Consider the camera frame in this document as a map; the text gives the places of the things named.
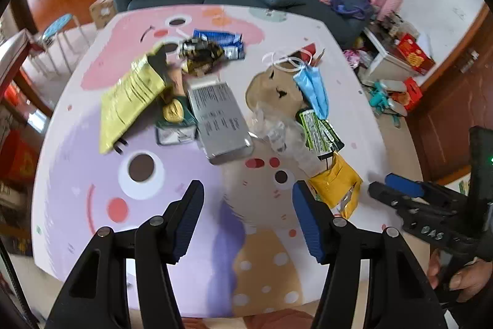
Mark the person's right hand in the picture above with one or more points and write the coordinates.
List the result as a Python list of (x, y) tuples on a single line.
[(473, 275)]

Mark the red box with yellow print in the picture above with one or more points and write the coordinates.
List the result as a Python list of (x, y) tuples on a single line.
[(17, 155)]

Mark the silver rectangular box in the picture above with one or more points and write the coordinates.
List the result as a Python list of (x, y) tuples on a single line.
[(219, 117)]

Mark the cardboard box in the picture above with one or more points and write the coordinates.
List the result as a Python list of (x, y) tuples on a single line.
[(103, 13)]

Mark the wooden door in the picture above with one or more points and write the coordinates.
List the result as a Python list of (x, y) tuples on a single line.
[(454, 90)]

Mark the tan paper wrapper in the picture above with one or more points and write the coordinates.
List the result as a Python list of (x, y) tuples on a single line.
[(178, 80)]

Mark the small red gift box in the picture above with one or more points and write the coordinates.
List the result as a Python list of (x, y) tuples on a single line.
[(410, 94)]

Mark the blue face mask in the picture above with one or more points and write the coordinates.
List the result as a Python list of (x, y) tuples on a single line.
[(314, 86)]

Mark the yellow foil wrapper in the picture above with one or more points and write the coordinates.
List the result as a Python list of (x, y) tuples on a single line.
[(337, 178)]

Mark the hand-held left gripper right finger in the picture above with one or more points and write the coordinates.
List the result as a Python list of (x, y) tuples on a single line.
[(308, 225)]

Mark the clear crumpled plastic wrap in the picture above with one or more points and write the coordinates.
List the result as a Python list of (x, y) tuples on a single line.
[(277, 132)]

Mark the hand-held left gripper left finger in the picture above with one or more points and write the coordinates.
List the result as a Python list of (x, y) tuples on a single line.
[(188, 223)]

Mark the green packet with white label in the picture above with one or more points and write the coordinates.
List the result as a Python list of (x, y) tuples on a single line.
[(317, 132)]

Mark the black and gold crumpled wrapper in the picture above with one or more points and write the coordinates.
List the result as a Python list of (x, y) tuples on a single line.
[(202, 55)]

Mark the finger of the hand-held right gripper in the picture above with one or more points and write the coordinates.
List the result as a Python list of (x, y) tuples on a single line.
[(404, 184), (389, 198)]

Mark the pink cloth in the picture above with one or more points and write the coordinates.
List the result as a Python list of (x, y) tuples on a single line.
[(387, 5)]

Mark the blue snack wrapper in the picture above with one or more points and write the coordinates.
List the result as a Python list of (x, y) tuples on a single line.
[(227, 40)]

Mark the white low cabinet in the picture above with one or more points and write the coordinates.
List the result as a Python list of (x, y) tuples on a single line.
[(385, 59)]

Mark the teal plastic toy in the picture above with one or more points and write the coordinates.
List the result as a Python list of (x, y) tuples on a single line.
[(381, 97)]

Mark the dark green box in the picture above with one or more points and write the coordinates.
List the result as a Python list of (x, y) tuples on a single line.
[(175, 128)]

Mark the yellow-green snack bag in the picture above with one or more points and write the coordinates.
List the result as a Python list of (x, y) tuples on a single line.
[(127, 101)]

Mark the blue round stool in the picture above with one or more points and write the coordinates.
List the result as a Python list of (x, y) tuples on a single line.
[(57, 26)]

